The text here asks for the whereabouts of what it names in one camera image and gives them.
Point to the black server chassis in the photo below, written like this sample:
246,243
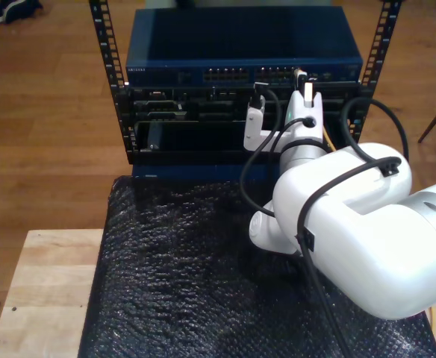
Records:
188,106

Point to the black rack frame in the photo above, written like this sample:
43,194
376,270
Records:
106,37

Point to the black rack drawer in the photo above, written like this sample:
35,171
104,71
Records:
195,145

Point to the black bubble mat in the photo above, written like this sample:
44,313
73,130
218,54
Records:
165,279

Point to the blue network switch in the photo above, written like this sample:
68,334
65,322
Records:
203,37

